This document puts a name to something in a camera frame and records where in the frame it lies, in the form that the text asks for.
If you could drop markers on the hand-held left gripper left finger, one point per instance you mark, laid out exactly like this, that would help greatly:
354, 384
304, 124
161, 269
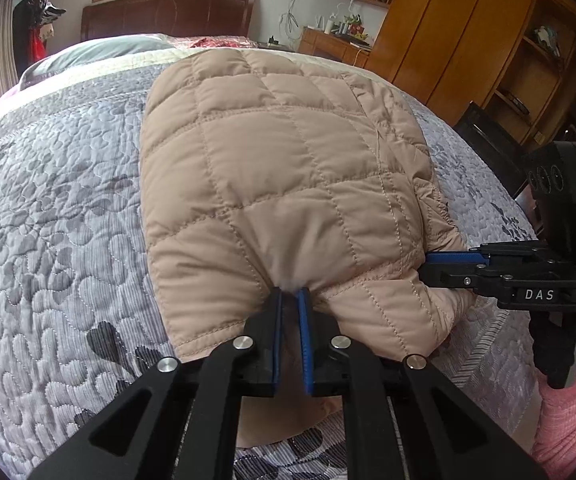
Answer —
278, 340

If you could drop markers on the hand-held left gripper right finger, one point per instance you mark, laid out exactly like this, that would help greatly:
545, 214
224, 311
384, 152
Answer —
307, 340

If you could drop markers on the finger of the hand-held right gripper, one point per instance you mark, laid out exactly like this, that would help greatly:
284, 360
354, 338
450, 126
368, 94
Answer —
455, 258
442, 276

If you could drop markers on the beige quilted jacket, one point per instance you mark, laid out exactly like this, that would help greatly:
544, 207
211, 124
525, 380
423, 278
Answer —
268, 160

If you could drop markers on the coat rack with clothes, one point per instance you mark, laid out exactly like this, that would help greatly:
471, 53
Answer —
35, 25

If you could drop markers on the person's right hand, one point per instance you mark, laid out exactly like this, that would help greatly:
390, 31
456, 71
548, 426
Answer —
552, 355

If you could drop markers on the black chair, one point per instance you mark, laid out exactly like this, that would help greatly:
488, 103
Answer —
487, 135

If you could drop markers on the wooden wardrobe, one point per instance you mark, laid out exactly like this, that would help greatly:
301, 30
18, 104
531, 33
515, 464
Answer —
457, 25

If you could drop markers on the wooden desk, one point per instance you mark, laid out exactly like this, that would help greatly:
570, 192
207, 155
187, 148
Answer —
328, 45

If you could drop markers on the small potted plant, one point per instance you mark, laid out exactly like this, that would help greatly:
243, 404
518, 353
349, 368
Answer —
353, 24

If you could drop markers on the grey floral quilted bedspread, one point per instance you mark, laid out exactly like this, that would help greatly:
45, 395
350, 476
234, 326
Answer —
58, 210

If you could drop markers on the white bottle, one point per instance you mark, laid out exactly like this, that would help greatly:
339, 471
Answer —
328, 24

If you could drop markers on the red plaid cloth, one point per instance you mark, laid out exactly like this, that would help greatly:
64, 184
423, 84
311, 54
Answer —
215, 41

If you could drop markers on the grey-blue pillow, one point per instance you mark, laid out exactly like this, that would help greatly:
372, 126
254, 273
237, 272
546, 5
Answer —
88, 57

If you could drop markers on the dark wooden headboard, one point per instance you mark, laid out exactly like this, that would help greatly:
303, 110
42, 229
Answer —
168, 15

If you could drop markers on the white side curtain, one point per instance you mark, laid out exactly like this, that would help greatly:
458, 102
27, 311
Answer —
3, 45

